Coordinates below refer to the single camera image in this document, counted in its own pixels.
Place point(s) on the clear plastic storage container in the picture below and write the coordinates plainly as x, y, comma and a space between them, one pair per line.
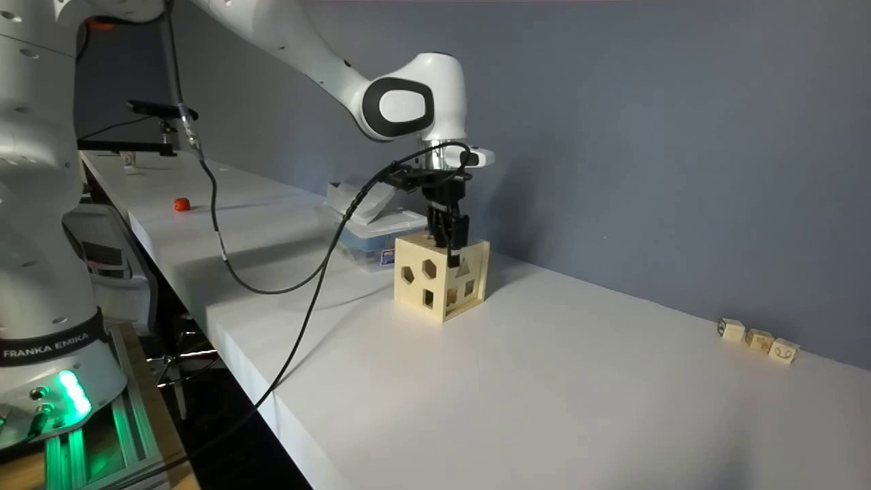
371, 244

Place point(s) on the aluminium robot mounting plate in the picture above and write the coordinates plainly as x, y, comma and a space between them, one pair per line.
98, 451

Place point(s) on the black camera on stand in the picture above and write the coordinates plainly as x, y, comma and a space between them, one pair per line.
163, 111

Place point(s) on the small wooden cube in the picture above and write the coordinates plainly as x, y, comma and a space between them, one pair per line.
784, 352
761, 342
732, 330

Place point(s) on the small red object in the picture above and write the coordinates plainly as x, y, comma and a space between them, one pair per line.
184, 205

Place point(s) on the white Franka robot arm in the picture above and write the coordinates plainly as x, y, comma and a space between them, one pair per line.
35, 273

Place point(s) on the wooden shape sorter toy box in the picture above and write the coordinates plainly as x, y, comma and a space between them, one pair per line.
407, 305

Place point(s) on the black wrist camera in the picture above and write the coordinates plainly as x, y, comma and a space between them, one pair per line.
416, 176

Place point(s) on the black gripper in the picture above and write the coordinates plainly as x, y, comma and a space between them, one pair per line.
446, 191

